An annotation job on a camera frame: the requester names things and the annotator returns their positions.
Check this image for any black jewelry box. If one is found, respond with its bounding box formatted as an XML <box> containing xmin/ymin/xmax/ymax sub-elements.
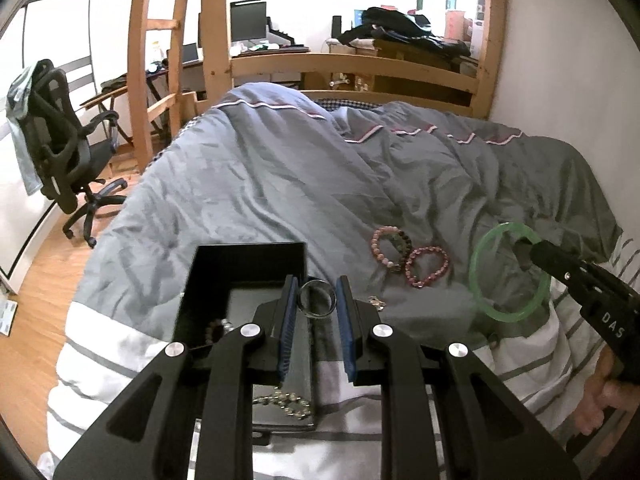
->
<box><xmin>171</xmin><ymin>242</ymin><xmax>318</xmax><ymax>433</ymax></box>

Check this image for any black office chair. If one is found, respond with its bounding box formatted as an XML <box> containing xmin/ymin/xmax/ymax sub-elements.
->
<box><xmin>27</xmin><ymin>59</ymin><xmax>128</xmax><ymax>249</ymax></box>

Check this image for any grey duvet with white stripes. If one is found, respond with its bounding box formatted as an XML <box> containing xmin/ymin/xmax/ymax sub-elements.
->
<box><xmin>40</xmin><ymin>82</ymin><xmax>640</xmax><ymax>480</ymax></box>

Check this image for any dark desk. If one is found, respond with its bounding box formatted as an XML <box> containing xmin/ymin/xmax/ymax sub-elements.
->
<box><xmin>144</xmin><ymin>44</ymin><xmax>312</xmax><ymax>138</ymax></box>

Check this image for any green jade bangle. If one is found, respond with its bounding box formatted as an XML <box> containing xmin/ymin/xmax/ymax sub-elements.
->
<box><xmin>470</xmin><ymin>222</ymin><xmax>552</xmax><ymax>322</ymax></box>

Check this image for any pink and dark beaded bracelet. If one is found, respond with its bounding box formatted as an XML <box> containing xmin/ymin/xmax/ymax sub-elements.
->
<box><xmin>371</xmin><ymin>226</ymin><xmax>414</xmax><ymax>273</ymax></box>

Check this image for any person's right hand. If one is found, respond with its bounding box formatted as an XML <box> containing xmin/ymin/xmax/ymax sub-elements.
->
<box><xmin>574</xmin><ymin>346</ymin><xmax>640</xmax><ymax>437</ymax></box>

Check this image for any pink container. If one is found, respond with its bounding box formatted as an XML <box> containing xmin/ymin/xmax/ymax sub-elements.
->
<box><xmin>445</xmin><ymin>10</ymin><xmax>467</xmax><ymax>41</ymax></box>

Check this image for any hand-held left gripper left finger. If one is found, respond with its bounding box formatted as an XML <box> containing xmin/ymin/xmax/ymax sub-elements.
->
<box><xmin>52</xmin><ymin>274</ymin><xmax>301</xmax><ymax>480</ymax></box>

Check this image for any light blue cloth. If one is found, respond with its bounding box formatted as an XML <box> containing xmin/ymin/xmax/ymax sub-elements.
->
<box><xmin>5</xmin><ymin>62</ymin><xmax>45</xmax><ymax>196</ymax></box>

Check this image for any black computer monitor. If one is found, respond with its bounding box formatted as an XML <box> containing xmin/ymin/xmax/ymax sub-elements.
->
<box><xmin>230</xmin><ymin>1</ymin><xmax>268</xmax><ymax>44</ymax></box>

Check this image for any paper sheet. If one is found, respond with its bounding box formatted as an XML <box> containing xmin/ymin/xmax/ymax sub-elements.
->
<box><xmin>0</xmin><ymin>300</ymin><xmax>19</xmax><ymax>334</ymax></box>

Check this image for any checked bed sheet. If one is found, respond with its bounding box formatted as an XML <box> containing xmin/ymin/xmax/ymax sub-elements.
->
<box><xmin>314</xmin><ymin>97</ymin><xmax>387</xmax><ymax>111</ymax></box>

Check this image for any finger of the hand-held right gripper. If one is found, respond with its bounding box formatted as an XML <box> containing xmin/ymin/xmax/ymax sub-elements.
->
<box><xmin>514</xmin><ymin>238</ymin><xmax>583</xmax><ymax>286</ymax></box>

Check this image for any wooden cabinet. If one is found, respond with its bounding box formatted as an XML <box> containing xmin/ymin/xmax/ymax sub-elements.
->
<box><xmin>327</xmin><ymin>39</ymin><xmax>480</xmax><ymax>95</ymax></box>

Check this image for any wooden bed frame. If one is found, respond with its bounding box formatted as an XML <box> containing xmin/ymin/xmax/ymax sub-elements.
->
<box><xmin>126</xmin><ymin>0</ymin><xmax>508</xmax><ymax>171</ymax></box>

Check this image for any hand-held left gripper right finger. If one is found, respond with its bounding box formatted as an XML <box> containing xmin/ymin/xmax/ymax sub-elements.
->
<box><xmin>336</xmin><ymin>275</ymin><xmax>583</xmax><ymax>480</ymax></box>

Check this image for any black bag heap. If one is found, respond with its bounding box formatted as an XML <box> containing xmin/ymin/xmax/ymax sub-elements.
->
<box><xmin>339</xmin><ymin>6</ymin><xmax>472</xmax><ymax>59</ymax></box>

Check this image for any brown beaded bracelet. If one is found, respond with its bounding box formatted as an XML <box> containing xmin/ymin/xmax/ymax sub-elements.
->
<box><xmin>204</xmin><ymin>317</ymin><xmax>236</xmax><ymax>347</ymax></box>

